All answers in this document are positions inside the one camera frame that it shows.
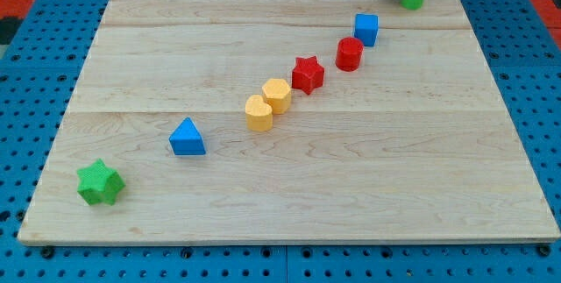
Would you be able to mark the blue triangle block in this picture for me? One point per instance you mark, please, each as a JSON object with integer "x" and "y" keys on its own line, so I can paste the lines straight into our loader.
{"x": 186, "y": 139}

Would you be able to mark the blue cube block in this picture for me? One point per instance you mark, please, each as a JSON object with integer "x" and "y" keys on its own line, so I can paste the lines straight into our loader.
{"x": 366, "y": 28}

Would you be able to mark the yellow heart block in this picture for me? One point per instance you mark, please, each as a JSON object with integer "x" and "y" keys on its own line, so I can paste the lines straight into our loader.
{"x": 258, "y": 114}

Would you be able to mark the red cylinder block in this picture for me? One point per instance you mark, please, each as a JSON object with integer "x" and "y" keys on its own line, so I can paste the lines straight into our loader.
{"x": 349, "y": 54}

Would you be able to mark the green star block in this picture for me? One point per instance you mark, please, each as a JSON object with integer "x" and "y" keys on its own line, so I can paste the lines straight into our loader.
{"x": 99, "y": 183}

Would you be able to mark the wooden board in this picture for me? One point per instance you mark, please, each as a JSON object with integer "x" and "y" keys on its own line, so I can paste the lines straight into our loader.
{"x": 416, "y": 146}

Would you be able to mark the yellow hexagon block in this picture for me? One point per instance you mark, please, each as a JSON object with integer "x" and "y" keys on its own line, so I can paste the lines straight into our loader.
{"x": 278, "y": 95}

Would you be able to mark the red star block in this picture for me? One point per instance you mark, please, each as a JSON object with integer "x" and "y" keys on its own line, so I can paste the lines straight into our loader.
{"x": 308, "y": 74}

